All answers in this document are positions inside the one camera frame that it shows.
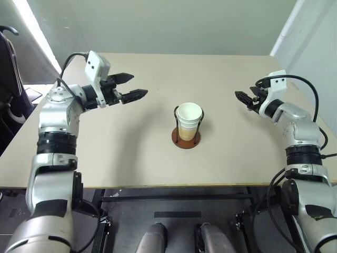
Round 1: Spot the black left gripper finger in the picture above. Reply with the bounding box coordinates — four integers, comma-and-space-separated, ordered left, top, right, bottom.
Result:
107, 73, 135, 86
121, 89, 149, 104

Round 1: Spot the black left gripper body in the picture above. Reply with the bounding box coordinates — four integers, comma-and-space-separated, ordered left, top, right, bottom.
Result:
101, 77, 124, 106

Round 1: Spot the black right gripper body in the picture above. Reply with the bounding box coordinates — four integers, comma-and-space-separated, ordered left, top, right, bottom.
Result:
248, 87, 269, 114

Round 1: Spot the black chair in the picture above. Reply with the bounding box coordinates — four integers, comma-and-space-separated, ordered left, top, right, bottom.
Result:
0, 25, 35, 150

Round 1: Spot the dark grey rounded shape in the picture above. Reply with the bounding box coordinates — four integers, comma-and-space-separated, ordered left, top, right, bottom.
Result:
196, 223, 234, 253
136, 222, 169, 253

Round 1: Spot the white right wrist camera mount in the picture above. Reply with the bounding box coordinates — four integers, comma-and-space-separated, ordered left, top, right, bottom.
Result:
259, 69, 288, 117

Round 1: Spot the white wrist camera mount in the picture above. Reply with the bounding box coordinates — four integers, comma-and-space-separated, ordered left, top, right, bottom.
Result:
84, 50, 111, 109
259, 69, 288, 117

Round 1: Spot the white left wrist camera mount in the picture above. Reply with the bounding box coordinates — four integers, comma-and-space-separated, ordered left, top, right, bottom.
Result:
84, 50, 111, 109

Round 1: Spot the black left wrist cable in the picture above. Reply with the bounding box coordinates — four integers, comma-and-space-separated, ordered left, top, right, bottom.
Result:
56, 52, 89, 89

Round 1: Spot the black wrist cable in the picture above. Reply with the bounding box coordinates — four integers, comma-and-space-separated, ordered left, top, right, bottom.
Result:
56, 52, 89, 89
254, 74, 329, 159

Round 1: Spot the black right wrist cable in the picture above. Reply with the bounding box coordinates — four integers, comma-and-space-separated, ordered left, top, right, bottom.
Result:
254, 74, 329, 159

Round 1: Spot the brown cup holder stand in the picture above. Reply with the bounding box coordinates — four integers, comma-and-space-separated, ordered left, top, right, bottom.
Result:
171, 105, 206, 150

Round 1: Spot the black right shoulder cable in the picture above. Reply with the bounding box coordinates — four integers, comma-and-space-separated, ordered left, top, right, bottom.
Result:
252, 168, 289, 253

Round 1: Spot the black shoulder cable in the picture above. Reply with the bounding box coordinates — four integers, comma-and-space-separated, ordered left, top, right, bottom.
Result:
70, 207, 106, 253
252, 168, 289, 253

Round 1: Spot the black metal table frame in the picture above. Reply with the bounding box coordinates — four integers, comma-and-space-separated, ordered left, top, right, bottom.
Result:
70, 186, 304, 253

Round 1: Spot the black left shoulder cable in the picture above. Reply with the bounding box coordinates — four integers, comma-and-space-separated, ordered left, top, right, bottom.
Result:
70, 207, 106, 253

